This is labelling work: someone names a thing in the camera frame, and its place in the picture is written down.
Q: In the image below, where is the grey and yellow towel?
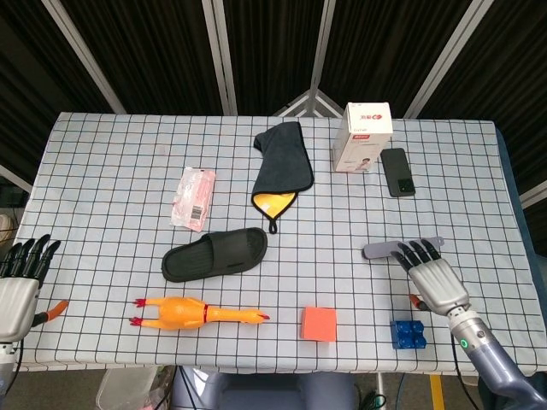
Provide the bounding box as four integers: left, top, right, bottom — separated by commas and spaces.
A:
250, 120, 315, 234

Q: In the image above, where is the orange foam cube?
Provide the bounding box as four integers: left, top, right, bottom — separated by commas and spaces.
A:
300, 306, 338, 343

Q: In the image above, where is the black smartphone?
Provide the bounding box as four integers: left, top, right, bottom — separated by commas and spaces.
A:
379, 147, 417, 198

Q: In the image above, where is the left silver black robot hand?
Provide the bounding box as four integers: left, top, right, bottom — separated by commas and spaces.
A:
0, 233, 69, 345

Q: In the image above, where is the blue building block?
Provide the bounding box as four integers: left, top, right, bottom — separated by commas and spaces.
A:
389, 319, 428, 351

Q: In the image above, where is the white lamp carton box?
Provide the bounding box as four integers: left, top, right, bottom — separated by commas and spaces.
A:
332, 101, 395, 174

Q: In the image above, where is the white metal frame stand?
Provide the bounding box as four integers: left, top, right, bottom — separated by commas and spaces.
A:
273, 87, 350, 117

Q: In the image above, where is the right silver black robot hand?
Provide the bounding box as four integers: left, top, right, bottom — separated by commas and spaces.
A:
391, 238, 472, 318

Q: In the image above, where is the clear plastic container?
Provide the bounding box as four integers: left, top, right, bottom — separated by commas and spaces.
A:
96, 367, 159, 410

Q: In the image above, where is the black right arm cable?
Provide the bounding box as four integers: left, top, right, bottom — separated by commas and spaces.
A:
449, 331, 469, 410

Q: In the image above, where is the pink wet wipes packet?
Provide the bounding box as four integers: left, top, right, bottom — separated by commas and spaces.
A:
169, 166, 217, 233

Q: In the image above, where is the white checkered tablecloth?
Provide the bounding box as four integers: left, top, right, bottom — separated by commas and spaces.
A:
12, 111, 540, 377

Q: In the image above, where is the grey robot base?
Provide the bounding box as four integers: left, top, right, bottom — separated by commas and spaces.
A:
170, 371, 360, 410

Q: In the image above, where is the yellow rubber chicken toy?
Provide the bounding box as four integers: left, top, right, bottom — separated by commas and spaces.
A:
129, 296, 271, 332

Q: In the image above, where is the black folding partition screen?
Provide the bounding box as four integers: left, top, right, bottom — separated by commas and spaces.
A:
0, 0, 547, 206

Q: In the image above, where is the black slipper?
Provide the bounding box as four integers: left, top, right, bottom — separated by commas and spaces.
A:
161, 226, 269, 284

